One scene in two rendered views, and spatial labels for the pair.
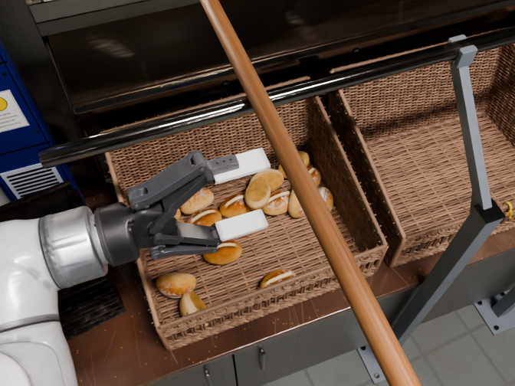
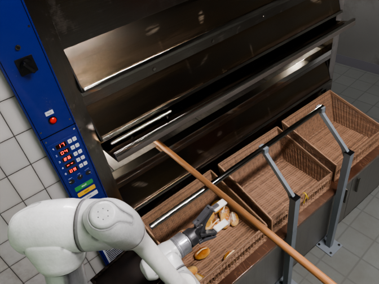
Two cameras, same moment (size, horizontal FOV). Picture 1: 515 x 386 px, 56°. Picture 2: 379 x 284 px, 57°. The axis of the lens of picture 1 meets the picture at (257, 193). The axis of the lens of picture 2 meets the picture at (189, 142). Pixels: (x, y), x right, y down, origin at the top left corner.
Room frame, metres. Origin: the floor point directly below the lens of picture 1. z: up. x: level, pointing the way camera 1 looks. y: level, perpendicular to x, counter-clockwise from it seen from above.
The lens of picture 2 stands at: (-0.54, 0.28, 2.40)
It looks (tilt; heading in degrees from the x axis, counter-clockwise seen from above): 40 degrees down; 348
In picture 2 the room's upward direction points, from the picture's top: 10 degrees counter-clockwise
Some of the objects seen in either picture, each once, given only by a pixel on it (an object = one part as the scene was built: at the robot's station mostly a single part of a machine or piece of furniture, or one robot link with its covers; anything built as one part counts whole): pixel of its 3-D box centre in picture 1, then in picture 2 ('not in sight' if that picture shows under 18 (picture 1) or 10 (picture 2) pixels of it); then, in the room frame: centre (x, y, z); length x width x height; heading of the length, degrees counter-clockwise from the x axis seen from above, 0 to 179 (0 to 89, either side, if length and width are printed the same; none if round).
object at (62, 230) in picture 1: (78, 245); (181, 244); (0.28, 0.22, 1.20); 0.09 x 0.06 x 0.09; 20
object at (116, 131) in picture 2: not in sight; (238, 48); (1.11, -0.42, 1.54); 1.79 x 0.11 x 0.19; 110
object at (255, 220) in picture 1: (241, 224); (220, 225); (0.35, 0.02, 1.13); 0.07 x 0.03 x 0.01; 110
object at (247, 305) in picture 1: (242, 205); (204, 229); (0.65, 0.04, 0.72); 0.56 x 0.49 x 0.28; 111
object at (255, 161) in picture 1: (238, 165); (218, 205); (0.35, 0.02, 1.27); 0.07 x 0.03 x 0.01; 110
